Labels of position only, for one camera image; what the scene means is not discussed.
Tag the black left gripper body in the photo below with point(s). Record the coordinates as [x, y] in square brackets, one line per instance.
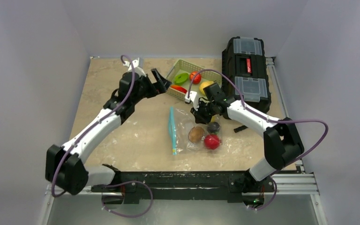
[149, 90]

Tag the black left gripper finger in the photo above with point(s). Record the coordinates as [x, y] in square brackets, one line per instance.
[158, 76]
[163, 86]

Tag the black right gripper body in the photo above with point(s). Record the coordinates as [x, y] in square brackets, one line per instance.
[201, 112]

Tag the red orange fake tomato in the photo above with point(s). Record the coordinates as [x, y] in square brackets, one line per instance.
[179, 88]

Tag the brown fake potato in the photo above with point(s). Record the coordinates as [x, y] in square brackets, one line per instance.
[196, 134]

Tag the clear zip bag blue seal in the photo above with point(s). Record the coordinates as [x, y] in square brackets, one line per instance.
[180, 123]

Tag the red fake apple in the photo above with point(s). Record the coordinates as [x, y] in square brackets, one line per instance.
[212, 141]

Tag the yellow fake lemon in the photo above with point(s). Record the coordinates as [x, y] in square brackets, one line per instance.
[203, 85]

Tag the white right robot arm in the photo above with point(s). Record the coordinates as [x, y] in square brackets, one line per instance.
[281, 141]

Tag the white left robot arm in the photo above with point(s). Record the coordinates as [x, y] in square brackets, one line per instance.
[64, 165]

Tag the green yellow fake mango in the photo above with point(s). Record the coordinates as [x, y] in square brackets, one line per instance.
[215, 118]

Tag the dark purple fake fruit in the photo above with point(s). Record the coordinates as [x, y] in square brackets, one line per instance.
[213, 127]

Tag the black toolbox clear lids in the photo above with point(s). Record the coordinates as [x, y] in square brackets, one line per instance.
[244, 63]

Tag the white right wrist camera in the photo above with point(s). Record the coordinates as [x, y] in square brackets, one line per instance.
[191, 97]

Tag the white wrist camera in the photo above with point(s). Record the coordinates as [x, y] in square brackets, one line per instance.
[191, 97]
[138, 66]

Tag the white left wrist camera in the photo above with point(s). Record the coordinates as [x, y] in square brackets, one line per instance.
[138, 66]

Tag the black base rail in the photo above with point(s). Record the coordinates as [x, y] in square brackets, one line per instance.
[230, 186]

